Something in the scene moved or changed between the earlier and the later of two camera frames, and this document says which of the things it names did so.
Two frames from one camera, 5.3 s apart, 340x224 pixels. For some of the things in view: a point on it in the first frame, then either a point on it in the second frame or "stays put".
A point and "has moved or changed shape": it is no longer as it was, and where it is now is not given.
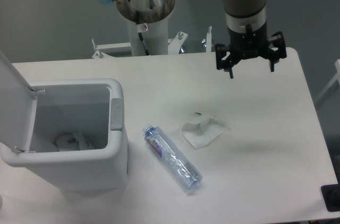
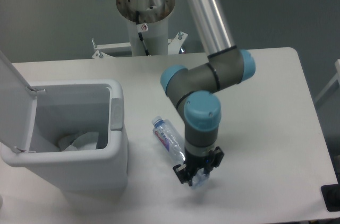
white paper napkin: [204, 133] has moved or changed shape
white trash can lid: [18, 104] stays put
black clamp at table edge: [331, 194] stays put
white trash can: [93, 108] stays put
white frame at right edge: [337, 77] stays put
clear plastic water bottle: [173, 159] has moved or changed shape
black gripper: [248, 45] -> [193, 163]
